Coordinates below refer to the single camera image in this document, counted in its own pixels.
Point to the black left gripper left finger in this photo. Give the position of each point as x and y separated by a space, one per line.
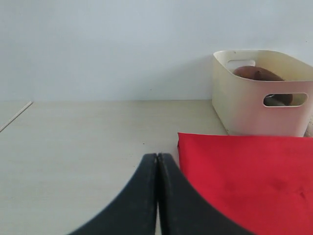
134 210

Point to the cream plastic bin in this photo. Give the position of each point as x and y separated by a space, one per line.
239 102

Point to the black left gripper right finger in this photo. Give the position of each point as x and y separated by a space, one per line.
182 211

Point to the brown wooden plate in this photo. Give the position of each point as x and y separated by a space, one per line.
261 74

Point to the white perforated plastic basket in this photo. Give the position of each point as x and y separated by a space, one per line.
309 129

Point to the red scalloped table cloth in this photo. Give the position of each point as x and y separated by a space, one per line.
264 184

